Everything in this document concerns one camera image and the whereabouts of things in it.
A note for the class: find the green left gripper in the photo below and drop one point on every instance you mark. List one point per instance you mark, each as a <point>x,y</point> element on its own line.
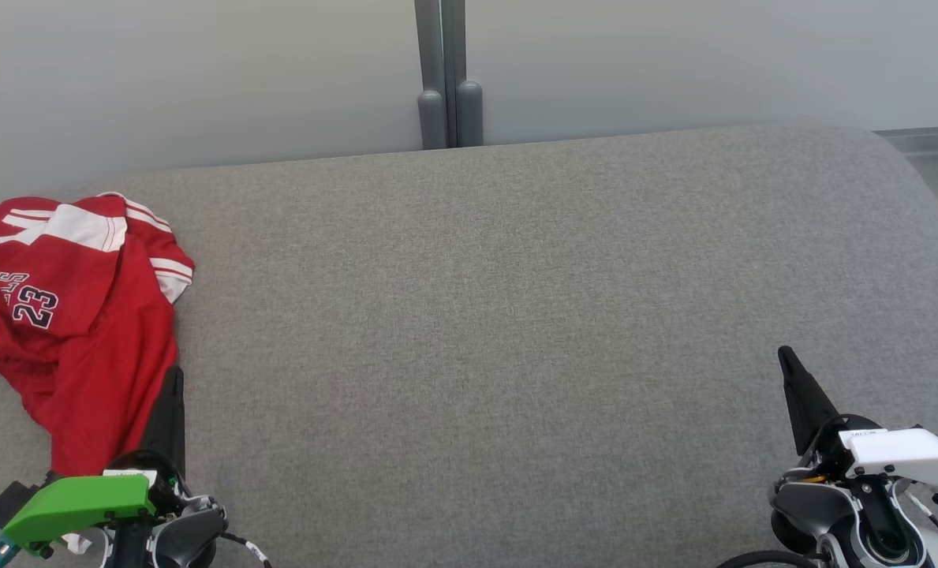
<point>82,501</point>

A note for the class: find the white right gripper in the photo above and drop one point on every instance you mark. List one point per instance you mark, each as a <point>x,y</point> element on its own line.
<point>902,454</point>

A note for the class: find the red white basketball jersey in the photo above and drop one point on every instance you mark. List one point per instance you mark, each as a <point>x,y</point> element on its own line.
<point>106,394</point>

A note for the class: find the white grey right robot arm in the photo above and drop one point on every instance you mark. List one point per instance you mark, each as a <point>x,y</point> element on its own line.
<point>808,505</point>

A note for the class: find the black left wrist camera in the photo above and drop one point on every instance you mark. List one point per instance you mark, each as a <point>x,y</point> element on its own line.
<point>7,501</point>

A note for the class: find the grey partition frame post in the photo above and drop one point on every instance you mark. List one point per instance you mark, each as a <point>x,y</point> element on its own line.
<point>445,71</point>

